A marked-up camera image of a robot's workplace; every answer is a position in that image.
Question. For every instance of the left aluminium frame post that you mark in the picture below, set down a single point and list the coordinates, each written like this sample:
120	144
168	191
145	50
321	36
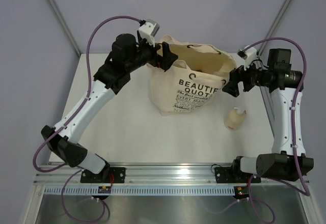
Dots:
64	26

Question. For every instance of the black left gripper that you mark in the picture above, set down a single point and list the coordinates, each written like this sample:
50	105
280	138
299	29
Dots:
164	61

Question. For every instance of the cream pump lotion bottle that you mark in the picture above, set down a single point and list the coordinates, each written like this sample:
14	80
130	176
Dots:
235	118

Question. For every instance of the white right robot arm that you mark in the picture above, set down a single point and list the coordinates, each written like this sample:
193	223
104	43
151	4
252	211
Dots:
287	159

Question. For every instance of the aluminium mounting rail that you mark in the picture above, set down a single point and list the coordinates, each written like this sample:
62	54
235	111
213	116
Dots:
135	174

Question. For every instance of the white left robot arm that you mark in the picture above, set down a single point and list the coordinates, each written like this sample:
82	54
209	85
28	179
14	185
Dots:
127	55

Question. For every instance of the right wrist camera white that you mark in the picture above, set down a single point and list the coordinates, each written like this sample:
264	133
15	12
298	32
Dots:
248	56

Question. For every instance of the cream canvas tote bag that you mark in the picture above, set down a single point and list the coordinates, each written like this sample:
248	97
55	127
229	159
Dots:
191	82

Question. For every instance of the white slotted cable duct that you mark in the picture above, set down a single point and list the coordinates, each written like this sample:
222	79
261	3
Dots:
143	190

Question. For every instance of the right aluminium frame post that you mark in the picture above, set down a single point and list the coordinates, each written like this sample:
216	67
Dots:
281	14

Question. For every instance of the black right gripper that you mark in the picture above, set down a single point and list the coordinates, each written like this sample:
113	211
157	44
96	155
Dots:
232	87

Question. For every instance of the aluminium frame post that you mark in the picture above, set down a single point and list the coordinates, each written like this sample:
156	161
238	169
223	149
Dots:
64	26
281	14

